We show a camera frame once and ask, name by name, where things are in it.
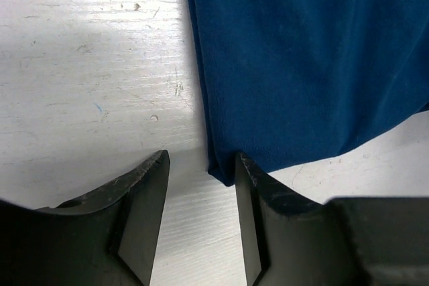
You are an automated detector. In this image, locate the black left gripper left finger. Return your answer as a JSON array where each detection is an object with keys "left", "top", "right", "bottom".
[{"left": 1, "top": 150, "right": 170, "bottom": 285}]

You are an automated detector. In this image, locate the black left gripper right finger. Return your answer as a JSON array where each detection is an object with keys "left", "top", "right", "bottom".
[{"left": 235, "top": 153, "right": 428, "bottom": 285}]

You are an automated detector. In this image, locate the dark blue t shirt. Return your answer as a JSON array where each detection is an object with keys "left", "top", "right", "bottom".
[{"left": 188, "top": 0, "right": 428, "bottom": 186}]

